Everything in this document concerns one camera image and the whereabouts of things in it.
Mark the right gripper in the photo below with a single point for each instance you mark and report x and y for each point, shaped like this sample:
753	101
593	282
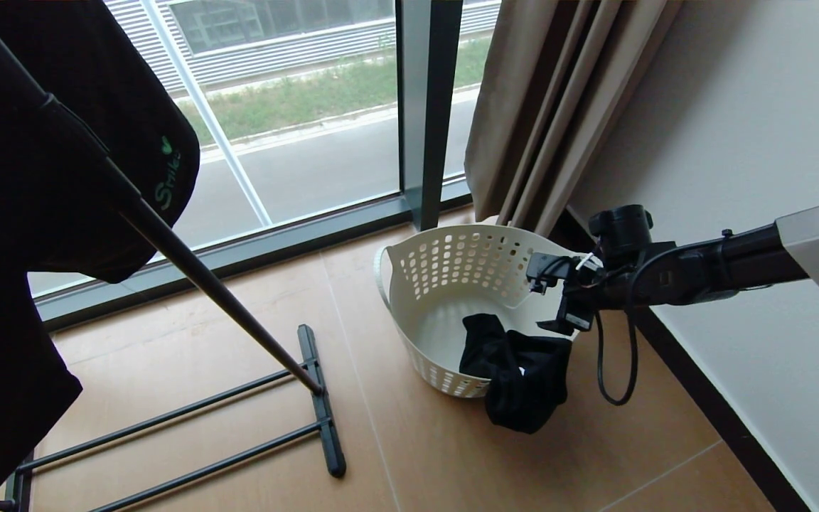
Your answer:
594	291

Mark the black garment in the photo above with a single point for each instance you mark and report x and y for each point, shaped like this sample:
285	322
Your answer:
523	384

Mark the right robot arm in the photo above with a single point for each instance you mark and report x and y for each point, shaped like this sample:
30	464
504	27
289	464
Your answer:
736	263

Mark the white laundry basket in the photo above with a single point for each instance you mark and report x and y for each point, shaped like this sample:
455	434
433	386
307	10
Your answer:
452	270

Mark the black clothes rack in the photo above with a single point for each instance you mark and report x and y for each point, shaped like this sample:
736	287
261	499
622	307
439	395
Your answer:
203	274

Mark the brown curtain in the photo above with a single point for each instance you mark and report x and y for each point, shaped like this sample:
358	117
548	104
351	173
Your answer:
523	107

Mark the window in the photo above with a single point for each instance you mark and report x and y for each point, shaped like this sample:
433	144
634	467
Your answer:
420	107

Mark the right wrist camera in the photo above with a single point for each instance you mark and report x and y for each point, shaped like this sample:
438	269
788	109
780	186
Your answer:
544	267

